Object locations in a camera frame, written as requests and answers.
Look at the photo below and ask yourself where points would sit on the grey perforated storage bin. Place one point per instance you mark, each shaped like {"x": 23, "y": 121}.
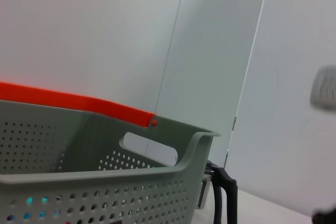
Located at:
{"x": 157, "y": 182}

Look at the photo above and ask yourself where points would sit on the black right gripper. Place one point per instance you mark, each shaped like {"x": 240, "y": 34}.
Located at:
{"x": 325, "y": 217}

